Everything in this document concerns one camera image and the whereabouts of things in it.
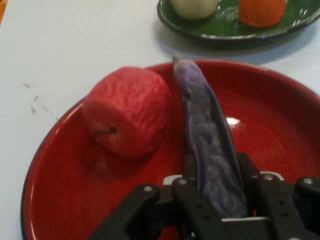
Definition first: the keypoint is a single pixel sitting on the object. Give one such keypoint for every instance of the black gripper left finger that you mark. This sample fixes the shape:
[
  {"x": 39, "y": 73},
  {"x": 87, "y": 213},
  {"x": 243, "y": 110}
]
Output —
[{"x": 190, "y": 207}]

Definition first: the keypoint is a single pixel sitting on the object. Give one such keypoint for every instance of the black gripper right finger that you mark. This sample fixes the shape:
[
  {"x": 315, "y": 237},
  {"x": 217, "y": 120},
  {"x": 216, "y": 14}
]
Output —
[{"x": 275, "y": 200}]

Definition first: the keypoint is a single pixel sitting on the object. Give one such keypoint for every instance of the red round plate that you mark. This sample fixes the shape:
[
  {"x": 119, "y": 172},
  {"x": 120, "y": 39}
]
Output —
[{"x": 262, "y": 120}]

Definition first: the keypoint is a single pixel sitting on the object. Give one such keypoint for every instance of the orange toy tangerine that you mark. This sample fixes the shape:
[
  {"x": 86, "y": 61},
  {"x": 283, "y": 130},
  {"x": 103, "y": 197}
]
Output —
[{"x": 262, "y": 12}]

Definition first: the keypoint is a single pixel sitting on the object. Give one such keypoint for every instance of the green round plate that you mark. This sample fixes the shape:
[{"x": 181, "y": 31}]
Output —
[{"x": 225, "y": 35}]

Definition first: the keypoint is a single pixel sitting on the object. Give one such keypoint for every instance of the beige toy pear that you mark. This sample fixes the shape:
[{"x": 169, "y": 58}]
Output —
[{"x": 193, "y": 8}]

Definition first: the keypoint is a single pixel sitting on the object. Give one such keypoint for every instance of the red toy apple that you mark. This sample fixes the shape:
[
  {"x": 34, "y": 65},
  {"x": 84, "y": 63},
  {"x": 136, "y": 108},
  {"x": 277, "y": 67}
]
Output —
[{"x": 130, "y": 110}]

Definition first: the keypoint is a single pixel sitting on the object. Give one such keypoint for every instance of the purple toy eggplant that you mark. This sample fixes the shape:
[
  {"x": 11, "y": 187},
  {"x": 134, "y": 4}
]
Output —
[{"x": 207, "y": 140}]

